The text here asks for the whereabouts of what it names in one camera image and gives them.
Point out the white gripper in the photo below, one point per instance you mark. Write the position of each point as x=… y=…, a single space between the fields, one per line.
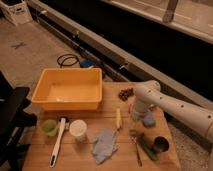
x=139 y=110

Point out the silver metal fork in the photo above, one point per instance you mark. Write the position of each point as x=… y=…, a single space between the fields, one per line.
x=134 y=140

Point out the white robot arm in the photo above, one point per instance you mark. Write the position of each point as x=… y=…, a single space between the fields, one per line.
x=148 y=94

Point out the white paper cup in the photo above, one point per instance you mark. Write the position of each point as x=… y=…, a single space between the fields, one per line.
x=78 y=129

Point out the green plastic cup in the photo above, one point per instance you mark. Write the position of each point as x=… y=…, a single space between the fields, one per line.
x=50 y=127

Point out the blue sponge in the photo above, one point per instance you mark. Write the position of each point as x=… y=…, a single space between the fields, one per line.
x=148 y=120

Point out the bunch of brown grapes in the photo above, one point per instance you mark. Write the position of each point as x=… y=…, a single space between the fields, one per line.
x=125 y=94

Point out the yellow banana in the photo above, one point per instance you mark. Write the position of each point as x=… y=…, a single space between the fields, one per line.
x=118 y=119

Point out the metal tin can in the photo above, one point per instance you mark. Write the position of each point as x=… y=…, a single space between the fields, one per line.
x=160 y=145

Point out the green cucumber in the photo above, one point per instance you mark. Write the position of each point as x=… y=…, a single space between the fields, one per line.
x=146 y=148

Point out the blue cloth rag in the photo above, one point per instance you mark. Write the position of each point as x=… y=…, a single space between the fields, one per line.
x=104 y=145

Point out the blue object on floor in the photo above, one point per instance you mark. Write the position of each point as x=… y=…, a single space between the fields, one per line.
x=86 y=64

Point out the yellow plastic bin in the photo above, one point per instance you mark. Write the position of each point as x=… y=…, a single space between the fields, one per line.
x=69 y=89

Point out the black chair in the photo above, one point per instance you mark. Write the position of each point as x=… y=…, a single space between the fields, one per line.
x=13 y=120

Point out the white cardboard box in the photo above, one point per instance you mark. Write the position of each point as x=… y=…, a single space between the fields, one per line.
x=17 y=14

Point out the white handled brush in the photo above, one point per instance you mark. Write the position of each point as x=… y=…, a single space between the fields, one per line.
x=57 y=144

